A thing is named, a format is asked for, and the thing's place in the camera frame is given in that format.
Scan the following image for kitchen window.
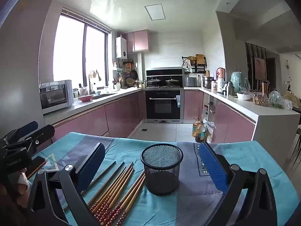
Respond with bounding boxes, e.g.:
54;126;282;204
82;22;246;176
53;9;111;92

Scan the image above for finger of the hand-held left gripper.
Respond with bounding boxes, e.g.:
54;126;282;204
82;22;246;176
0;124;55;178
0;121;38;146

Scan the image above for grey refrigerator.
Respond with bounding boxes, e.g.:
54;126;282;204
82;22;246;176
0;0;59;137

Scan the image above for pink wall cabinet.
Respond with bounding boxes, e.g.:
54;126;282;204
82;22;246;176
124;30;150;53

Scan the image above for clear food container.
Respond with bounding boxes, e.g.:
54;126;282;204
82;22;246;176
253;92;268;106

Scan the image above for white bowl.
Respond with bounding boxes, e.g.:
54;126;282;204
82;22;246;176
236;92;253;101

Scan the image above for black lidded wok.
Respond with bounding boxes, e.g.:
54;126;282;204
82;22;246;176
147;76;162;87

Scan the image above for dark smartphone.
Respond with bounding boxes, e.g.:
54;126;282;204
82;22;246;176
25;156;47;180

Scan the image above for black mesh holder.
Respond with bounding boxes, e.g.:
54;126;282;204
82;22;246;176
140;144;184;196

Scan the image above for clear plastic bag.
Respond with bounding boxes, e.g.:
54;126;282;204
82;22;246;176
203;119;215;140

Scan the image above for built-in black oven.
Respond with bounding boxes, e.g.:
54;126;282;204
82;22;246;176
144;88;184;123

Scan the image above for steel thermos flask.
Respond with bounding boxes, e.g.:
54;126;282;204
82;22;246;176
222;81;234;96

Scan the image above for teal and grey tablecloth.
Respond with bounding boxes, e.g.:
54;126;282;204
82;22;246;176
30;132;300;226

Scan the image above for framed wall painting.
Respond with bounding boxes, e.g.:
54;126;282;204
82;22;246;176
253;56;267;82

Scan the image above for cooking oil bottles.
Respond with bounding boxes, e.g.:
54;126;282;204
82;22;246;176
195;121;206;143

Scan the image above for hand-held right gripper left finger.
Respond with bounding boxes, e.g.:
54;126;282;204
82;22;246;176
28;143;106;226

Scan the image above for black lidded pot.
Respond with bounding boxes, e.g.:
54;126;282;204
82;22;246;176
165;78;181;87

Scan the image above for plastic bag of vegetables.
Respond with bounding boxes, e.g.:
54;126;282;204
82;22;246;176
268;90;293;110

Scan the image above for yellow oil bottle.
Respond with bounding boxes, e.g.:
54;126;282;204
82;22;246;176
192;118;201;138

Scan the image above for wall rack with cutting board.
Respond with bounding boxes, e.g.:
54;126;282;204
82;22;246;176
181;54;207;74

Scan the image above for pink base cabinet unit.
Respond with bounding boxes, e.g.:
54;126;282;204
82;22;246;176
183;87;301;144
43;87;147;144

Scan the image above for bunch of wooden chopsticks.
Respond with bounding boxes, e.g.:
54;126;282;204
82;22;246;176
63;161;146;226

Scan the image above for kitchen faucet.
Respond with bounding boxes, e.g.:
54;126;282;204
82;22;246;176
88;74;96;95

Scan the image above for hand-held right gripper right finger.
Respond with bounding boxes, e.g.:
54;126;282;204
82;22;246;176
199;141;283;226

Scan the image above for steel steamer pot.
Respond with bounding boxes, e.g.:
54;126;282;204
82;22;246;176
202;76;214;89

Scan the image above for white water heater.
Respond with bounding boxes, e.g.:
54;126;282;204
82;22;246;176
115;37;128;60

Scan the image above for woven food cover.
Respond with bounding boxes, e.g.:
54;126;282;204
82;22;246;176
281;94;301;109

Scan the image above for person's left hand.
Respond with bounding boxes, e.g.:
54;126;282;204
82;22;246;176
0;168;31;203

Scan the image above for green air fryer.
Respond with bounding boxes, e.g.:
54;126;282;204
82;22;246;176
230;71;247;92

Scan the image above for ceiling light panel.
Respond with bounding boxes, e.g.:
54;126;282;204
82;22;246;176
144;3;166;21

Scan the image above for black range hood panel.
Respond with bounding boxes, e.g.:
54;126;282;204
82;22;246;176
146;68;184;87

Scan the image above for white countertop oven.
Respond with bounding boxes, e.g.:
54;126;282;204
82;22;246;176
39;79;74;115

